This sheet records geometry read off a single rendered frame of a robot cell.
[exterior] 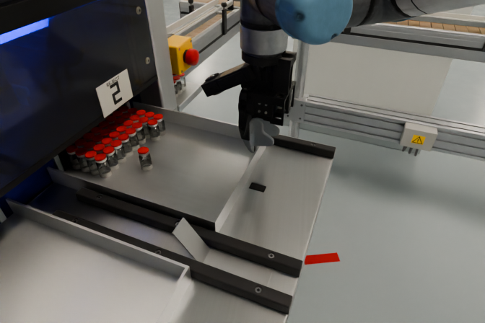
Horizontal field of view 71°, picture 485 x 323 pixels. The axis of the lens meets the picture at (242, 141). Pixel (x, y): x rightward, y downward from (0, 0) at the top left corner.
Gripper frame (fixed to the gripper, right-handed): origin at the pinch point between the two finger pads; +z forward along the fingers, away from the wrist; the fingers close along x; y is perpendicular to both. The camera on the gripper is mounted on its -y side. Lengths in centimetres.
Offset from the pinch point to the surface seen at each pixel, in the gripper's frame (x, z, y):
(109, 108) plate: -9.5, -8.5, -24.0
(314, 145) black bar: 6.7, 1.6, 11.7
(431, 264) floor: 61, 92, 64
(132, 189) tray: -16.1, 3.4, -16.8
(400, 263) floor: 56, 92, 51
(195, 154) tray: -2.9, 3.4, -10.9
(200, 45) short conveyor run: 46, 1, -35
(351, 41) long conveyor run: 82, 6, 10
